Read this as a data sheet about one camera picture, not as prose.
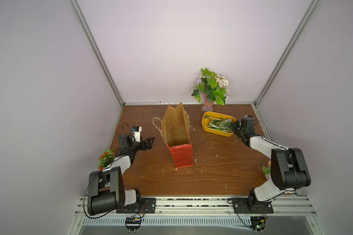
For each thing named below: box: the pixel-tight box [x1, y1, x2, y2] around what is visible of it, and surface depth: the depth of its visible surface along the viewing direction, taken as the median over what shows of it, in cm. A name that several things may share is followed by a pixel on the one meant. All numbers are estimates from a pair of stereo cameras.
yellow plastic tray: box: [201, 111, 218, 135], surface depth 106 cm
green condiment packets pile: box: [204, 115, 233, 133], surface depth 100 cm
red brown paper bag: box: [152, 102, 196, 169], surface depth 85 cm
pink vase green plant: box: [191, 67, 230, 113], surface depth 94 cm
